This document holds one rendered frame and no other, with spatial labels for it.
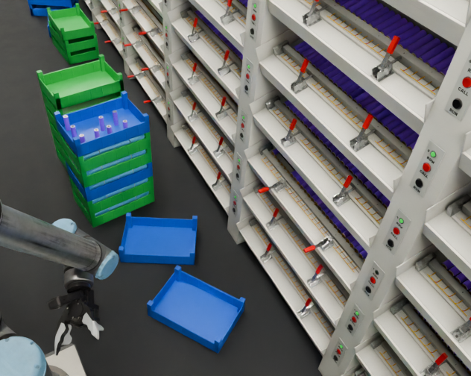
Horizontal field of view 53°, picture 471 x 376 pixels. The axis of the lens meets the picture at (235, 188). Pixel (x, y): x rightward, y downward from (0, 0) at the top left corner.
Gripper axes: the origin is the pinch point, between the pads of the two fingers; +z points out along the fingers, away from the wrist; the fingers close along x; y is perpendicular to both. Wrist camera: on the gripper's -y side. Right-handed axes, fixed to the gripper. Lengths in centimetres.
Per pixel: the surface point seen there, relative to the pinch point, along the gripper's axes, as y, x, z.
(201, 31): 4, -61, -109
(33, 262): 19, 35, -49
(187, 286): 45, -17, -28
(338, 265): 20, -78, -3
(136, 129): 8, -24, -80
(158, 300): 37.3, -7.8, -22.9
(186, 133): 52, -26, -110
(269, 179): 20, -66, -41
